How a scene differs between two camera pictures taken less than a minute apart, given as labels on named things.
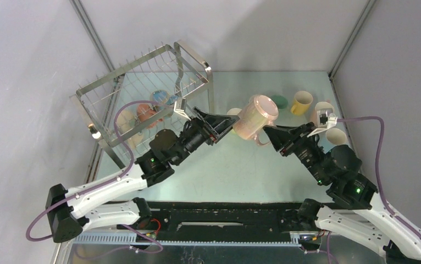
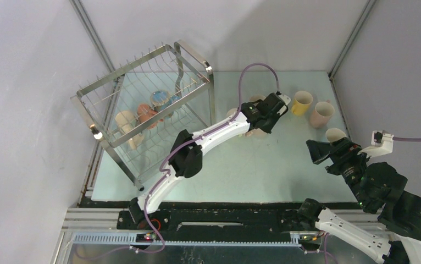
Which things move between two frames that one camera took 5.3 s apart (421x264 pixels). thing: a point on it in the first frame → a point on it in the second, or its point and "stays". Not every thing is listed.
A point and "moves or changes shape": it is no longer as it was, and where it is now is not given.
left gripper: x=217 y=125 → x=267 y=128
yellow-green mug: x=234 y=111 stays
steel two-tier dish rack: x=123 y=111 stays
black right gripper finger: x=282 y=138 → x=319 y=152
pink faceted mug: x=323 y=105 moves or changes shape
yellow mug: x=302 y=100 stays
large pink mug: x=262 y=111 moves or changes shape
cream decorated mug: x=126 y=119 stays
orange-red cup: x=144 y=111 stays
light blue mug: x=334 y=137 stays
